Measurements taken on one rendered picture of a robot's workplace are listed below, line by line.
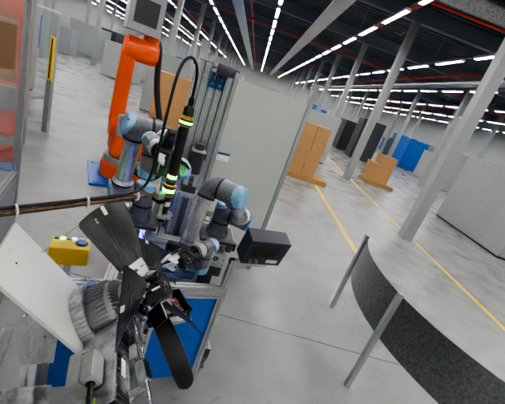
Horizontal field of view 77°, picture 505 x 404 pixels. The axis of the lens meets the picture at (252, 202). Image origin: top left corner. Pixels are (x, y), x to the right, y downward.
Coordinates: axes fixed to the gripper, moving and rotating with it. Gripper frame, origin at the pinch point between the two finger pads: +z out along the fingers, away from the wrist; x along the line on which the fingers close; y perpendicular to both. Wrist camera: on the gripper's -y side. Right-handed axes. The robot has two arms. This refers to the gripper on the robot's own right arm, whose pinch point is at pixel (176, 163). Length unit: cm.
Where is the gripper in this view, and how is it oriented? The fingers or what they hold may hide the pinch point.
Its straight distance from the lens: 111.2
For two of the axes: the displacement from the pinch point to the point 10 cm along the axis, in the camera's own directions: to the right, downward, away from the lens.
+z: 4.9, 4.5, -7.4
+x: -8.1, -0.8, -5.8
